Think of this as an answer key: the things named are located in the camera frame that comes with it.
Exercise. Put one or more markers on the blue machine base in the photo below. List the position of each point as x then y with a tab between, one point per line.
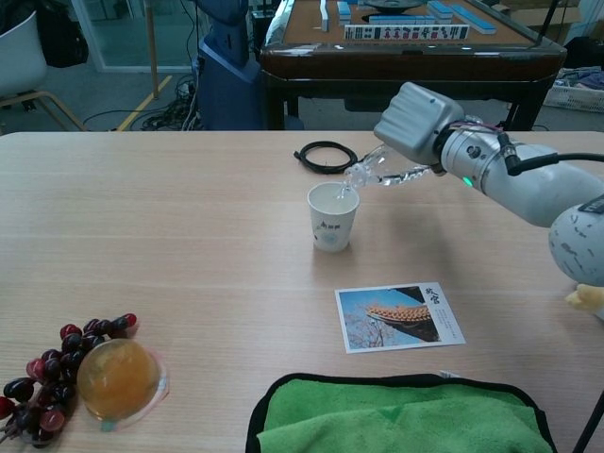
226	85

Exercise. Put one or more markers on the red grape bunch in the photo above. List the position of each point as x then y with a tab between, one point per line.
52	368

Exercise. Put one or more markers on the green cloth with black edge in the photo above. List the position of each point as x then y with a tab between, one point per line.
401	415

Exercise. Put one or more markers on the black and white plush doll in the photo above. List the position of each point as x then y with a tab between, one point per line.
587	297

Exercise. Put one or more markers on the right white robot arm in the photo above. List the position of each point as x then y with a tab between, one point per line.
528	184

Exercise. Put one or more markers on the palace roof postcard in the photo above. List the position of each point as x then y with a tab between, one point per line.
401	321

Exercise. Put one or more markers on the orange jelly cup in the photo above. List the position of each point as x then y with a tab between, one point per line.
118	382

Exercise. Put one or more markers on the brown mahjong table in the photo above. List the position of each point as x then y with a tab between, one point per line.
354	63

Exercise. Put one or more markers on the black backpack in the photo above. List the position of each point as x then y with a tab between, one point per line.
61	38

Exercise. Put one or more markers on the white plastic basket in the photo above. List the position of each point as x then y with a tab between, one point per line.
573	96

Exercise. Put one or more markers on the white chair with wooden legs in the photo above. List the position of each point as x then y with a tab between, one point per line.
19	56

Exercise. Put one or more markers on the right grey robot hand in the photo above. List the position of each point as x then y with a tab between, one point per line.
415	122

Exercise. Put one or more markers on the clear plastic bottle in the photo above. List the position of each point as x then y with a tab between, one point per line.
377	174

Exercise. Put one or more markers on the white paper cup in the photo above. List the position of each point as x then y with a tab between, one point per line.
332	226

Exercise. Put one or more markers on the row of mahjong tiles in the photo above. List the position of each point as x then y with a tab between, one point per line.
406	32

